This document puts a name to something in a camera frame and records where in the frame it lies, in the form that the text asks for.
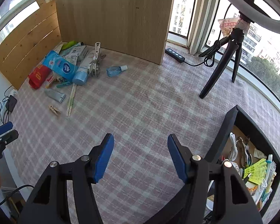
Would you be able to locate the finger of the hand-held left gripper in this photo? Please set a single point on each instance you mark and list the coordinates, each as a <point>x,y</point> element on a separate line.
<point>8,136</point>
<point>4,128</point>

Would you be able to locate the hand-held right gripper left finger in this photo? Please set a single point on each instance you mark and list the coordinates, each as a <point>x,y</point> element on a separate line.
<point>105,158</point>

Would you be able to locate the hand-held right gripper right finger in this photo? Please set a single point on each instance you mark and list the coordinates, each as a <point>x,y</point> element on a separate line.
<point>176,158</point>

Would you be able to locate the large wooden clothespin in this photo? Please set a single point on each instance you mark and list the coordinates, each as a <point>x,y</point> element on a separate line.
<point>54,110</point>

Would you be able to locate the silver tube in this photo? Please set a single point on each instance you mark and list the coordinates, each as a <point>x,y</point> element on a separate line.
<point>54,95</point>

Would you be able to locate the black storage box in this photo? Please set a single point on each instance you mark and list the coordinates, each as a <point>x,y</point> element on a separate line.
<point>226,123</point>

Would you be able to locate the red printed bag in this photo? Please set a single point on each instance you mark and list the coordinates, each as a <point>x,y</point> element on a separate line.
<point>38,75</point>

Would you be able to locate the red white snack sachet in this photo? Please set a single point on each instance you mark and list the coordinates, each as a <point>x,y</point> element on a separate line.
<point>51,79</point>

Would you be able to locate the silver metal clip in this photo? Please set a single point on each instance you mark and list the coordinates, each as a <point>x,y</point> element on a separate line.
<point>243,152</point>

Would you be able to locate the black pen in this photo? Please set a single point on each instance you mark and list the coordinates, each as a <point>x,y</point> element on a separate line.
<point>246,179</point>

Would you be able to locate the yellow shuttlecock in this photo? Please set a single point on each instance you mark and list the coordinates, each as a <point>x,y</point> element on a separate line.
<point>256,170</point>

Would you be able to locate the orange white creamer sachet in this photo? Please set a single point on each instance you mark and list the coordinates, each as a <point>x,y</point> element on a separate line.
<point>252,189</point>

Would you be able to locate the light blue wipes packet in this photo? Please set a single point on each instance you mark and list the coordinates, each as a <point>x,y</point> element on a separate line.
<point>50,59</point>

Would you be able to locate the white blue cleanser tube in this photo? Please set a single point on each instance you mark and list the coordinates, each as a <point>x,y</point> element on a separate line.
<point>82,72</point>

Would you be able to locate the slim white tube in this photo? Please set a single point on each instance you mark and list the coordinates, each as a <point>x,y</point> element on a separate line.
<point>268,175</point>

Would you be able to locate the teal clothespin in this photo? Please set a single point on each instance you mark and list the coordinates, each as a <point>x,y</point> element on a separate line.
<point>63,84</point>
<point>267,194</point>

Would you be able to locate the black power adapter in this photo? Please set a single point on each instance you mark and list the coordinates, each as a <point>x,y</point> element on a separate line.
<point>11,103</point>

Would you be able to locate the white power strip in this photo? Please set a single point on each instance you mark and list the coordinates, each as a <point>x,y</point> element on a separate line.
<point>14,92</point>

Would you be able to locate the wrapped wooden chopsticks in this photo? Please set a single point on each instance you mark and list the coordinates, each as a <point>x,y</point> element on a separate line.
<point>71,100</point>

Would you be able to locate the pink plaid cloth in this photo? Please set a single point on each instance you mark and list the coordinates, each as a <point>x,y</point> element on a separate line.
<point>142,98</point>

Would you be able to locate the wooden slat panel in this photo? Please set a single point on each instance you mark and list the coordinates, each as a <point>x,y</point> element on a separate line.
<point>28,49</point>

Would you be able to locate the small white sachet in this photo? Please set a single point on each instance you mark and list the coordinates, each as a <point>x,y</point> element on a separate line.
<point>259,154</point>

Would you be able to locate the blue tissue packet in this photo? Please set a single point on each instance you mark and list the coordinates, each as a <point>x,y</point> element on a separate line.
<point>66,70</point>

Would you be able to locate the small blue bottle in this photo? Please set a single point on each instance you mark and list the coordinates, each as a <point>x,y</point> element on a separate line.
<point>114,71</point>

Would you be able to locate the metal kitchen tool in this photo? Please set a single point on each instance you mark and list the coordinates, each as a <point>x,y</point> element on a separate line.
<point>94,63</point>

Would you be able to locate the black power strip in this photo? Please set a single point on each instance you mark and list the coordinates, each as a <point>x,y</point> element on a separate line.
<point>175,54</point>

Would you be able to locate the black tripod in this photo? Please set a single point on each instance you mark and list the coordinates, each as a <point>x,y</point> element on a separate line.
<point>224,65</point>

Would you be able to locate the green packet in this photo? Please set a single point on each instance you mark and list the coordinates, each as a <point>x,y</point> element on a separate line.
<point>68,44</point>

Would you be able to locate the white medicine box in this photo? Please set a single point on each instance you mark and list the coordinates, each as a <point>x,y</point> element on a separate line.
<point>78,52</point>

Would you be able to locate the crumpled printed packet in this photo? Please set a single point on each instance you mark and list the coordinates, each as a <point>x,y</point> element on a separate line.
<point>226,25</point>

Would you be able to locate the light wooden board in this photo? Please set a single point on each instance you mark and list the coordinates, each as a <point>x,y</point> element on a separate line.
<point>112,16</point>

